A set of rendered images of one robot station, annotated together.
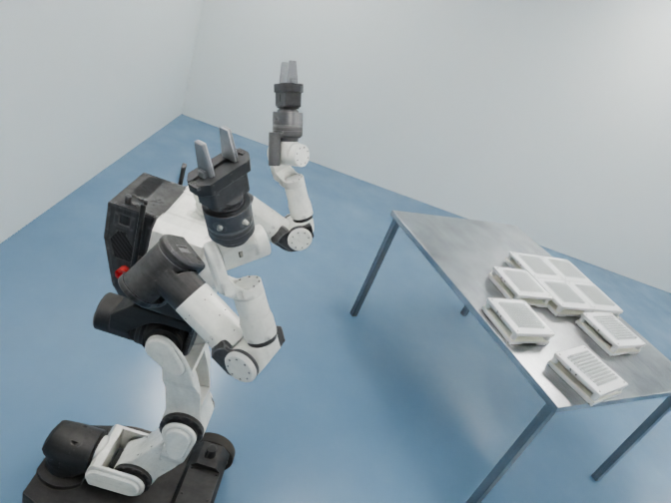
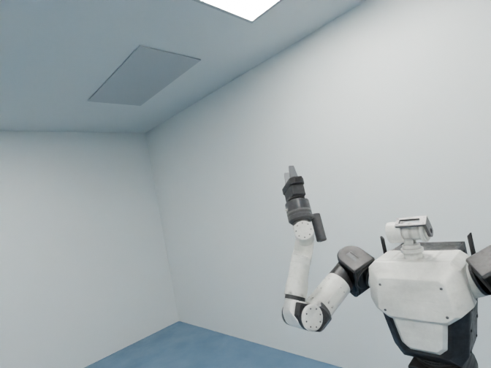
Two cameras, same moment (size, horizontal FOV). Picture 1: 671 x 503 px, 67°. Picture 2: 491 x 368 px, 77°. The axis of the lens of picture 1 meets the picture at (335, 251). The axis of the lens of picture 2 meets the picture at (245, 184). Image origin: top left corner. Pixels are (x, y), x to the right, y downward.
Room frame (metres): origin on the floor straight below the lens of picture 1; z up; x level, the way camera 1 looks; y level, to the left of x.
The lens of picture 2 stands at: (1.56, -0.62, 1.65)
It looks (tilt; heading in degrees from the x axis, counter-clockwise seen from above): 2 degrees up; 141
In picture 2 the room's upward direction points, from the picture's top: 11 degrees counter-clockwise
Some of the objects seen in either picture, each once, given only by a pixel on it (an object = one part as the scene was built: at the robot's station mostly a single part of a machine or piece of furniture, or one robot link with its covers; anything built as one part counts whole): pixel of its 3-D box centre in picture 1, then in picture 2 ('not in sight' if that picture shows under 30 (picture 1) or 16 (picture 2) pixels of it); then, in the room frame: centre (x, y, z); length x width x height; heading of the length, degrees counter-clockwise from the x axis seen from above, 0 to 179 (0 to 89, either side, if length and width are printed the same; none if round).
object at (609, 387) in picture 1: (590, 369); not in sight; (1.91, -1.24, 0.89); 0.25 x 0.24 x 0.02; 133
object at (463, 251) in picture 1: (529, 292); not in sight; (2.57, -1.10, 0.81); 1.50 x 1.10 x 0.04; 34
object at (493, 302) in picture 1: (519, 316); not in sight; (2.11, -0.93, 0.89); 0.25 x 0.24 x 0.02; 121
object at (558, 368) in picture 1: (584, 377); not in sight; (1.91, -1.24, 0.84); 0.24 x 0.24 x 0.02; 43
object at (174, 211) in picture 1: (174, 247); (428, 293); (1.11, 0.40, 1.23); 0.34 x 0.30 x 0.36; 6
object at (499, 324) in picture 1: (514, 324); not in sight; (2.11, -0.93, 0.84); 0.24 x 0.24 x 0.02; 31
